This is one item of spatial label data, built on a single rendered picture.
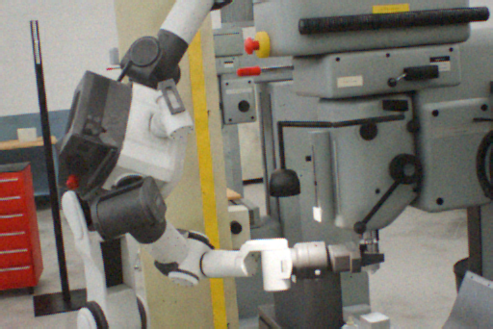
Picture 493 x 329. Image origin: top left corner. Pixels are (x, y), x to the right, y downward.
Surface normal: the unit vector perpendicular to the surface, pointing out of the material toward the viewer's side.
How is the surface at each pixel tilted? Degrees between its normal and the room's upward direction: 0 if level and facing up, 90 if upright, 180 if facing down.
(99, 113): 58
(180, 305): 90
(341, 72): 90
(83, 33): 90
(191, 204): 90
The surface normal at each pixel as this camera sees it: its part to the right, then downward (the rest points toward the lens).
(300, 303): -0.92, 0.13
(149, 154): 0.47, -0.47
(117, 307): 0.58, -0.08
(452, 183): 0.27, 0.11
